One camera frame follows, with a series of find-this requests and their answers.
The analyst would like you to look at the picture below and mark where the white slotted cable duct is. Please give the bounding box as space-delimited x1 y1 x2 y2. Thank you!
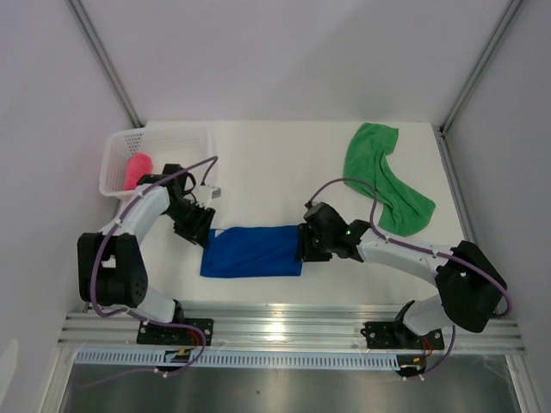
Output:
75 348 399 371

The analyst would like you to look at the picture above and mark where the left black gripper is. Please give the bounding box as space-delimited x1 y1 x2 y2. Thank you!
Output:
164 199 215 250

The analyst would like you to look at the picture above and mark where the white perforated plastic basket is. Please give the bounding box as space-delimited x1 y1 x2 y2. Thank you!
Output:
99 125 214 200

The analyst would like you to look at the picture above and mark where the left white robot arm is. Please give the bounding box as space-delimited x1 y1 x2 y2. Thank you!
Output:
77 157 217 344

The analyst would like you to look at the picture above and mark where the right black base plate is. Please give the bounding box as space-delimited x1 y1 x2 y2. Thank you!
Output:
360 321 444 350

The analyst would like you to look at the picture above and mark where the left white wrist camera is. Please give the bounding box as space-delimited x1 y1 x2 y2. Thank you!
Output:
195 185 222 207

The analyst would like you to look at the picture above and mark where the right aluminium frame post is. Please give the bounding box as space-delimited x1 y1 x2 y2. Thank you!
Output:
438 0 527 139

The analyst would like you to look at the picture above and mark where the aluminium frame post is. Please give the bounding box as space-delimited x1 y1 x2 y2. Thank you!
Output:
438 0 527 139
65 0 144 128

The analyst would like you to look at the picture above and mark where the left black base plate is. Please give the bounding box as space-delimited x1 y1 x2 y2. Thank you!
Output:
136 318 214 347

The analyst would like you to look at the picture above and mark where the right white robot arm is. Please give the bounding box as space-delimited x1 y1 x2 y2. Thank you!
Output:
297 201 507 348

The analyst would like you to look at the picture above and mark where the green towel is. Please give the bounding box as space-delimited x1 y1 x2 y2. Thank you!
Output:
343 123 436 237

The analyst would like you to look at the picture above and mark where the red towel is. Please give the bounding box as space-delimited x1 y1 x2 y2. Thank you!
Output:
123 153 153 191

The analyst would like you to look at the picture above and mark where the blue towel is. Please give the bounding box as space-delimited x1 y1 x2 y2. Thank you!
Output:
200 225 302 279

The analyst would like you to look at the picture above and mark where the left aluminium frame post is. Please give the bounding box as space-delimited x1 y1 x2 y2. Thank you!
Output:
65 0 144 128

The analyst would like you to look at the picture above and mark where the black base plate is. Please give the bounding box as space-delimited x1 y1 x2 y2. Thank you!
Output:
360 321 444 350
136 318 214 347

